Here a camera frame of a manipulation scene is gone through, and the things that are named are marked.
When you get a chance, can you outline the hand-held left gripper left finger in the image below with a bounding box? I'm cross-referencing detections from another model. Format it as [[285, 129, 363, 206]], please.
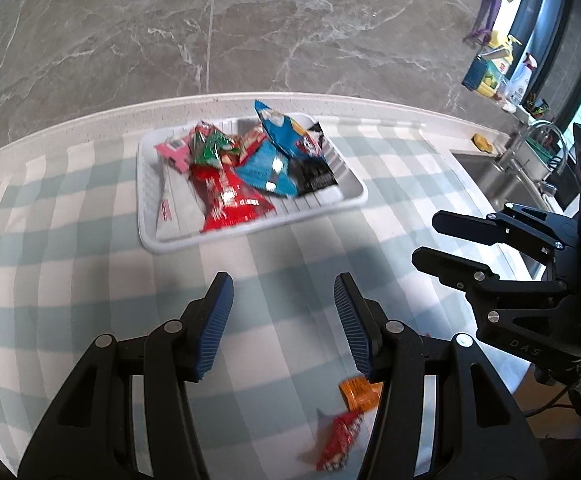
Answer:
[[18, 271, 234, 480]]

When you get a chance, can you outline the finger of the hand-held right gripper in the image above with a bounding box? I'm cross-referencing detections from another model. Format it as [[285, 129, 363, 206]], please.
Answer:
[[411, 246, 570, 332], [431, 202, 580, 262]]

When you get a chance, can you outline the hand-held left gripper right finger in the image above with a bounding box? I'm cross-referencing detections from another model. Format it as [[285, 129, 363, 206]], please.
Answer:
[[334, 272, 536, 480]]

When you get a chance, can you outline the shiny red snack packet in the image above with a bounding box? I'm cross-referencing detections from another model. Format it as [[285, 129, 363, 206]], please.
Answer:
[[190, 162, 277, 233]]

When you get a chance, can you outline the white plastic tray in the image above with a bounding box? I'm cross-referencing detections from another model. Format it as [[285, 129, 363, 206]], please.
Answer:
[[137, 111, 369, 255]]

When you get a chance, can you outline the blue snack packet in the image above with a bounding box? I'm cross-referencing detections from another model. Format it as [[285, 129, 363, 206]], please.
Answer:
[[234, 137, 301, 196]]

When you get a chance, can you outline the green snack packet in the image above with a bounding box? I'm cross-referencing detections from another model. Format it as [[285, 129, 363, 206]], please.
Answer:
[[189, 122, 241, 171]]

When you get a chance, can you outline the pink snack packet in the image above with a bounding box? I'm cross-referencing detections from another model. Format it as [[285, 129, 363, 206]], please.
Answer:
[[154, 132, 196, 173]]

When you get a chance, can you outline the red fruit print snack packet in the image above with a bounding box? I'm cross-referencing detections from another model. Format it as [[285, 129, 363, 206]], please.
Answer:
[[235, 129, 271, 166]]

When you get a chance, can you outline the blue and orange snack bag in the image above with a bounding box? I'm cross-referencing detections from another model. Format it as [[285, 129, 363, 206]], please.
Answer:
[[254, 100, 327, 161]]

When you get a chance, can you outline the stainless steel sink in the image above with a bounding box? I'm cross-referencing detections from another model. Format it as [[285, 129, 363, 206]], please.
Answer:
[[451, 147, 561, 281]]

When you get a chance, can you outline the orange snack packet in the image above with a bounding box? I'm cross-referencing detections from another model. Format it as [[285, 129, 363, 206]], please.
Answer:
[[339, 376, 385, 412]]

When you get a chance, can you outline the chrome faucet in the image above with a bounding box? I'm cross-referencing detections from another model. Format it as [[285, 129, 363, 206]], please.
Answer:
[[498, 120, 569, 196]]

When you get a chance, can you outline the green drain basket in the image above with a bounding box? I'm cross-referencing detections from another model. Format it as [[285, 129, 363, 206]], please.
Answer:
[[531, 135, 562, 167]]

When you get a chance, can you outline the small red snack packet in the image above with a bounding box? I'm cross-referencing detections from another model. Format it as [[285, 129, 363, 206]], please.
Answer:
[[298, 407, 364, 472]]

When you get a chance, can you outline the white and red snack packet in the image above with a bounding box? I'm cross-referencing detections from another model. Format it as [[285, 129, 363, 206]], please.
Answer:
[[156, 180, 208, 228]]

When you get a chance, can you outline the checkered tablecloth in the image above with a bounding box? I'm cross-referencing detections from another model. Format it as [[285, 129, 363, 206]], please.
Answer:
[[0, 122, 526, 480]]

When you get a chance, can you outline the white spray bottle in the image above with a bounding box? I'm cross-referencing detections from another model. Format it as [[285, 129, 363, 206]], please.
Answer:
[[505, 53, 537, 106]]

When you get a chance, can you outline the blue and yellow pouch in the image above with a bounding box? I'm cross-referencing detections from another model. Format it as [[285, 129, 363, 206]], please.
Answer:
[[462, 55, 501, 96]]

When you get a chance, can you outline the black snack packet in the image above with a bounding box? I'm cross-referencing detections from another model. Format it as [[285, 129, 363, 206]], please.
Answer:
[[288, 157, 341, 196]]

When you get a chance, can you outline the yellow detergent bottle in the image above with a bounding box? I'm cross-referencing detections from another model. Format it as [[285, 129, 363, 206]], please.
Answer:
[[488, 31, 521, 76]]

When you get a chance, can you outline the purple strap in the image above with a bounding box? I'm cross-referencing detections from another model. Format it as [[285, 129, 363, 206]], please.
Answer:
[[465, 0, 502, 46]]

